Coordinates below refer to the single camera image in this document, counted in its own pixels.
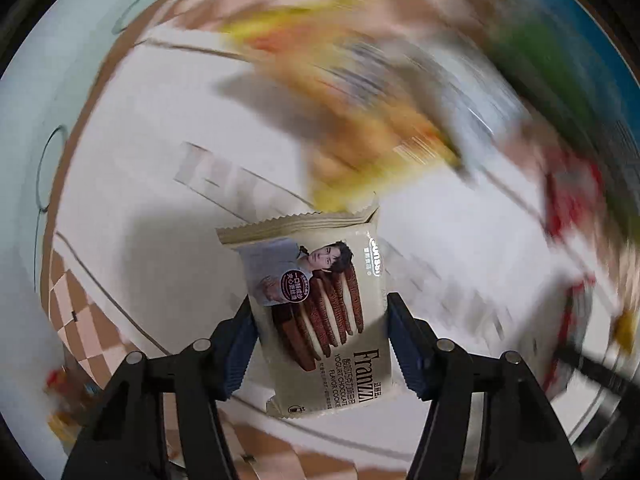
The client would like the checkered tablecloth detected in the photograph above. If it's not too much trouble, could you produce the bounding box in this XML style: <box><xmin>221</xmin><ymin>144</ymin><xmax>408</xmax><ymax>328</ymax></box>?
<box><xmin>35</xmin><ymin>0</ymin><xmax>640</xmax><ymax>480</ymax></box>

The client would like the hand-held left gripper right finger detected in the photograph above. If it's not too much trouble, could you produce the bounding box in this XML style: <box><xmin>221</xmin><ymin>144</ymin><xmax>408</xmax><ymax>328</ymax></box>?
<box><xmin>387</xmin><ymin>291</ymin><xmax>583</xmax><ymax>480</ymax></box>

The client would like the small red snack packet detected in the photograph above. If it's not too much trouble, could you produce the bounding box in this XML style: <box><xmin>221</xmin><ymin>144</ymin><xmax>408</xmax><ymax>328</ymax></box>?
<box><xmin>540</xmin><ymin>150</ymin><xmax>611</xmax><ymax>246</ymax></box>

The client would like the cream cookie packet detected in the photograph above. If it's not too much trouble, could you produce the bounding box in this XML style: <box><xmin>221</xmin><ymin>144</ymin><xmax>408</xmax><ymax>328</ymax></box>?
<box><xmin>216</xmin><ymin>195</ymin><xmax>401</xmax><ymax>420</ymax></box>

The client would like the yellow pastry packet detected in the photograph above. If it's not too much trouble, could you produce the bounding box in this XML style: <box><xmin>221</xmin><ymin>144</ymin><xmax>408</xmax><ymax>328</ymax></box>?
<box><xmin>220</xmin><ymin>5</ymin><xmax>466</xmax><ymax>206</ymax></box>

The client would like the silver white snack packet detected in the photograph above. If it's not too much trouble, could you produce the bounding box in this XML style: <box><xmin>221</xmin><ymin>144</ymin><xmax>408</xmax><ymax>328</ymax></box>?
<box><xmin>425</xmin><ymin>45</ymin><xmax>531</xmax><ymax>171</ymax></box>

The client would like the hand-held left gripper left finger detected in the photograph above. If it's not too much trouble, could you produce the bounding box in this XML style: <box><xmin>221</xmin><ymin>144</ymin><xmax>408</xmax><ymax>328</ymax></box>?
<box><xmin>60</xmin><ymin>295</ymin><xmax>261</xmax><ymax>480</ymax></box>

